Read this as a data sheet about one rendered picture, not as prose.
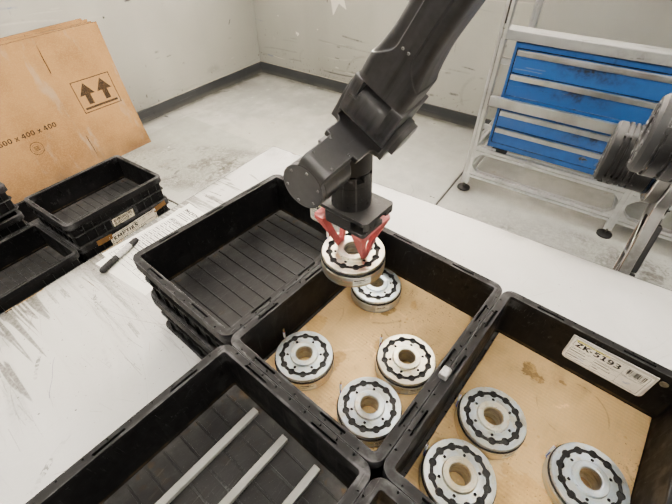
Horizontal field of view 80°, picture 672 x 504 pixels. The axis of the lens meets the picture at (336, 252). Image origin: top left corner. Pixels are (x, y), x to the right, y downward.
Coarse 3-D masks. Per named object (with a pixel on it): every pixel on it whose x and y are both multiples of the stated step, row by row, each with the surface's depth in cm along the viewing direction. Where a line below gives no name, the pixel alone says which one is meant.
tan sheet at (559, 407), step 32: (512, 352) 74; (480, 384) 69; (512, 384) 69; (544, 384) 69; (576, 384) 69; (448, 416) 65; (544, 416) 65; (576, 416) 65; (608, 416) 65; (640, 416) 65; (544, 448) 62; (608, 448) 62; (640, 448) 62; (416, 480) 58; (512, 480) 58
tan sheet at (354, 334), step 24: (408, 288) 85; (336, 312) 81; (360, 312) 81; (384, 312) 81; (408, 312) 81; (432, 312) 81; (456, 312) 81; (336, 336) 76; (360, 336) 76; (384, 336) 76; (432, 336) 76; (456, 336) 76; (336, 360) 73; (360, 360) 73; (336, 384) 69; (336, 408) 66
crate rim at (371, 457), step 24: (408, 240) 82; (456, 264) 77; (264, 312) 68; (480, 312) 69; (240, 336) 65; (288, 384) 58; (432, 384) 58; (312, 408) 56; (408, 408) 56; (336, 432) 53; (384, 456) 51
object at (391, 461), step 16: (496, 304) 69; (528, 304) 69; (560, 320) 67; (480, 336) 65; (592, 336) 65; (464, 352) 62; (624, 352) 62; (656, 368) 60; (448, 384) 58; (432, 400) 57; (416, 416) 55; (416, 432) 53; (400, 448) 52; (384, 464) 51; (400, 480) 49; (416, 496) 48
